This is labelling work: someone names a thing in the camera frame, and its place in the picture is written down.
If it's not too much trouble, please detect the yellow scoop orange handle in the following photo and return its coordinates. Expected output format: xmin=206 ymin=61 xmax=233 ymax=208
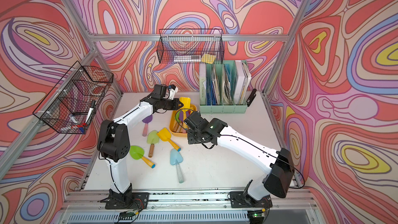
xmin=157 ymin=128 xmax=181 ymax=151

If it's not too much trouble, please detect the black wire basket back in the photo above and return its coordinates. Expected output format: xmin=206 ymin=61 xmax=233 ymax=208
xmin=157 ymin=28 xmax=224 ymax=64

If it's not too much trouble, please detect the light blue trowel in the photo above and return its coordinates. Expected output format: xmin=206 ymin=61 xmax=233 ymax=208
xmin=170 ymin=149 xmax=184 ymax=184

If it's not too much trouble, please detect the yellow sponge in basket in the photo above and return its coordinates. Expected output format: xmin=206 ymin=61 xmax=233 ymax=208
xmin=201 ymin=54 xmax=217 ymax=64

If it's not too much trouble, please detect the black wire basket left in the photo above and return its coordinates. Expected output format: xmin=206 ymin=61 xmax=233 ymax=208
xmin=33 ymin=62 xmax=114 ymax=134

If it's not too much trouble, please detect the black wire basket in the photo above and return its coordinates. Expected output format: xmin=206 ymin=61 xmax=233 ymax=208
xmin=157 ymin=28 xmax=224 ymax=64
xmin=33 ymin=62 xmax=114 ymax=134

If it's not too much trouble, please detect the purple trowel pink handle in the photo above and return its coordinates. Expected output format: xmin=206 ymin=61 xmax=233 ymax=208
xmin=179 ymin=111 xmax=186 ymax=133
xmin=142 ymin=115 xmax=153 ymax=136

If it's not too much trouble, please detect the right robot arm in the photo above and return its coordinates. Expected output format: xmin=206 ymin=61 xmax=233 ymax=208
xmin=183 ymin=111 xmax=296 ymax=202

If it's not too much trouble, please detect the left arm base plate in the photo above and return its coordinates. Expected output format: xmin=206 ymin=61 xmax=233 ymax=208
xmin=102 ymin=190 xmax=149 ymax=211

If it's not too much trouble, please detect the yellow storage box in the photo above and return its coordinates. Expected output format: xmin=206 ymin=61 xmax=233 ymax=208
xmin=169 ymin=104 xmax=197 ymax=138

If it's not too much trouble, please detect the black stapler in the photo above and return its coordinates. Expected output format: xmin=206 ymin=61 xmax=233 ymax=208
xmin=246 ymin=89 xmax=257 ymax=107

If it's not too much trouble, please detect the mint green file organizer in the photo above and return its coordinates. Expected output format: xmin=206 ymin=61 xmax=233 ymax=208
xmin=199 ymin=60 xmax=247 ymax=114

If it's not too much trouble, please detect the light green trowel wooden handle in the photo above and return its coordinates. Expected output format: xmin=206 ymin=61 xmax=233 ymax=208
xmin=147 ymin=130 xmax=160 ymax=158

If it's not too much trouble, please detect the green trowel yellow handle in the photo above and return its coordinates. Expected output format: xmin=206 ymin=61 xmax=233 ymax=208
xmin=129 ymin=145 xmax=155 ymax=169

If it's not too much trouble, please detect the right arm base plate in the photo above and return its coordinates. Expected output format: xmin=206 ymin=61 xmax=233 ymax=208
xmin=227 ymin=191 xmax=273 ymax=209

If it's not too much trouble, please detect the yellow shovel yellow handle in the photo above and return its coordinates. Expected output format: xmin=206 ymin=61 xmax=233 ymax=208
xmin=179 ymin=97 xmax=191 ymax=111

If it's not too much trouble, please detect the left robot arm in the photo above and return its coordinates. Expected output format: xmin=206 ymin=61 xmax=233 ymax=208
xmin=97 ymin=84 xmax=183 ymax=194

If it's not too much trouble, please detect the purple trowel pink handle front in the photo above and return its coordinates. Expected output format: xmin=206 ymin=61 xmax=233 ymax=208
xmin=179 ymin=111 xmax=186 ymax=133

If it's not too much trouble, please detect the black white marker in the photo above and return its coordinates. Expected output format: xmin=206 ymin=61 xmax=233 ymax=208
xmin=85 ymin=100 xmax=96 ymax=125

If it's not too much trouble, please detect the white book in organizer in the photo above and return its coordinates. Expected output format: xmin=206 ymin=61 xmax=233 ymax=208
xmin=234 ymin=60 xmax=252 ymax=105

